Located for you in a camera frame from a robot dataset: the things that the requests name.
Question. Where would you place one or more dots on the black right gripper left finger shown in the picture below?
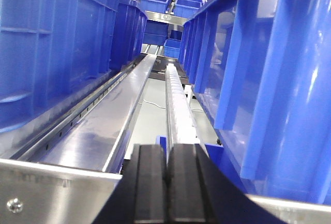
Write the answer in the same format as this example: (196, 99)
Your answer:
(140, 196)

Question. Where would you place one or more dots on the far blue bin left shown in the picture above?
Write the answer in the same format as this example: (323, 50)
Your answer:
(159, 6)

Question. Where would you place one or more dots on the white roller track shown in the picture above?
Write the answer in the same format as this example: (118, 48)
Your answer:
(180, 122)

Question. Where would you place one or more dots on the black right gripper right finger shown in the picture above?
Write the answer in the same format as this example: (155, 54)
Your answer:
(199, 193)

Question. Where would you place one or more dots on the large blue bin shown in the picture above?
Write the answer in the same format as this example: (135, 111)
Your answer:
(261, 72)
(49, 50)

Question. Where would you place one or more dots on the far blue bin right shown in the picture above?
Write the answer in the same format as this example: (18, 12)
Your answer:
(187, 8)

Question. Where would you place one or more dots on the small blue bin below shelf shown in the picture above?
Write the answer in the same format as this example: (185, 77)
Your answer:
(172, 48)

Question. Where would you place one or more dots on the steel shelf front rail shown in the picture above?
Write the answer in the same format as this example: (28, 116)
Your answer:
(41, 193)

